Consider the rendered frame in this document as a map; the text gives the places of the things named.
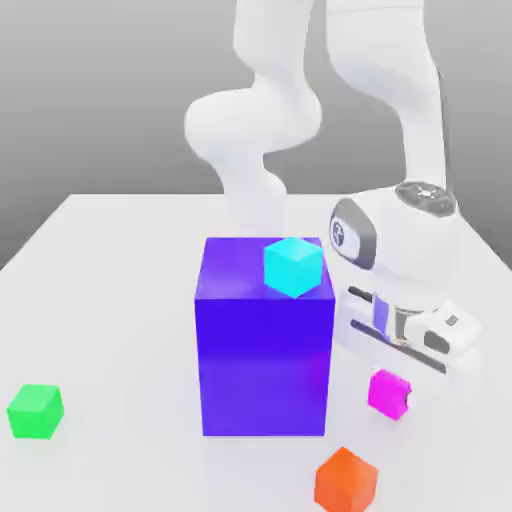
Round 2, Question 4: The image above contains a large purple box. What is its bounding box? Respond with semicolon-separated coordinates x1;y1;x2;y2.
193;236;336;438

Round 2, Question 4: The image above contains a small cyan cube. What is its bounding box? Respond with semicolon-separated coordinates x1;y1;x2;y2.
263;236;324;300

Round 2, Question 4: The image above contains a small green cube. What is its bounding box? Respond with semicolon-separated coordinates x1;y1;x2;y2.
6;383;66;441

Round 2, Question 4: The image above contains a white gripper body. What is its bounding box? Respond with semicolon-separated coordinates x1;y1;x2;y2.
336;303;484;406

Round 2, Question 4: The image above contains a small orange cube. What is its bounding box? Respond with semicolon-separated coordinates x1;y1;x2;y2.
313;446;380;512

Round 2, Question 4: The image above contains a small magenta cube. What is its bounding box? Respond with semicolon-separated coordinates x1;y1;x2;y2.
366;368;413;422

